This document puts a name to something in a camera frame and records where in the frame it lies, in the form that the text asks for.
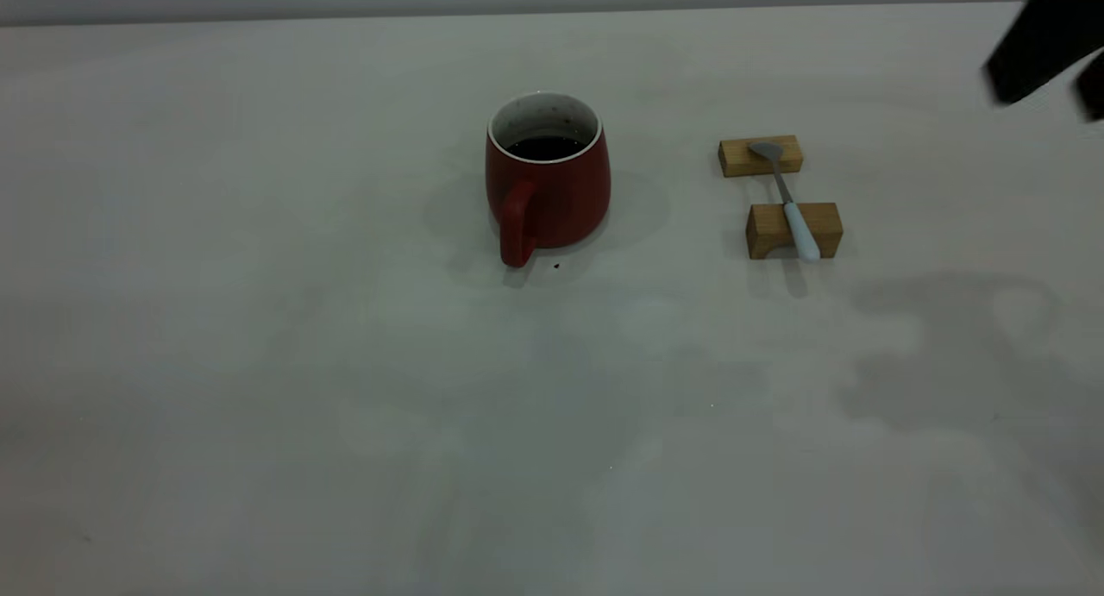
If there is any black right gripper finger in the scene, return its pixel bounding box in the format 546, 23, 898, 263
983, 0, 1104, 107
1075, 53, 1104, 122

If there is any spoon with light blue handle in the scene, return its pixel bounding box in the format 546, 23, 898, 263
748, 141, 821, 264

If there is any red ceramic cup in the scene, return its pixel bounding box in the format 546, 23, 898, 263
485, 91, 612, 269

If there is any flat rectangular wooden block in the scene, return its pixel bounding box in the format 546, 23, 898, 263
718, 135, 805, 179

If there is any arched wooden block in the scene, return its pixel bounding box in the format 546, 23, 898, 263
745, 202, 844, 260

